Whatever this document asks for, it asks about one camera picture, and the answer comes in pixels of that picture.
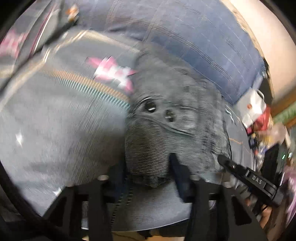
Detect grey denim pants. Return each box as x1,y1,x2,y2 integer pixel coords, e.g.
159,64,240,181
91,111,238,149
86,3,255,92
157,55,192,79
125,44,231,188

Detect red packaging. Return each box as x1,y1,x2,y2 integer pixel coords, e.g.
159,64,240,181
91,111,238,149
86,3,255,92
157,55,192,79
246,106,273,136

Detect white paper shopping bag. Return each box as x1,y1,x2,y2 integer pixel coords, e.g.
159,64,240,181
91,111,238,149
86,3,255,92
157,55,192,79
233,88,266,128

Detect blue plaid pillow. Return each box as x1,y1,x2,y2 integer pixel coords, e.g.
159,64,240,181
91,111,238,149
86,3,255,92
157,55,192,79
77,1,267,104

